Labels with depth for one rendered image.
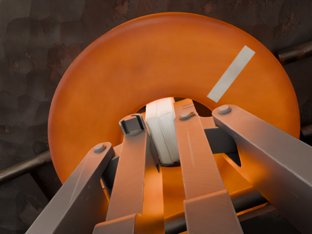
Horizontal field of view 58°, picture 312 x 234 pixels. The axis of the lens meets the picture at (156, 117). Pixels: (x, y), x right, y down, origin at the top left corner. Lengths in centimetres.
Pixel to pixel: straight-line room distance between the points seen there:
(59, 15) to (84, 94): 10
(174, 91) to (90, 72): 5
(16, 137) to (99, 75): 15
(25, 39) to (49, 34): 2
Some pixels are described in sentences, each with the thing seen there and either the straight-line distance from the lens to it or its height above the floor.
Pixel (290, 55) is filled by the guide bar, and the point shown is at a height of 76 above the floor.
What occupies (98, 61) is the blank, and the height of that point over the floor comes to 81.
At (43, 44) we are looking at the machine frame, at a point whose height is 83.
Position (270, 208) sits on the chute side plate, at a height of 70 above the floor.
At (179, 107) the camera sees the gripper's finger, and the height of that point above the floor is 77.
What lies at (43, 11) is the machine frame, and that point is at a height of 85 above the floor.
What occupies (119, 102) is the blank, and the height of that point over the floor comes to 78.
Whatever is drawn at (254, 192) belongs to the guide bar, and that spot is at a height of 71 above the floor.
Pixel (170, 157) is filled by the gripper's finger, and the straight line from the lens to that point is 15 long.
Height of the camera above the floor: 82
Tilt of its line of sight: 19 degrees down
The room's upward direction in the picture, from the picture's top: 19 degrees counter-clockwise
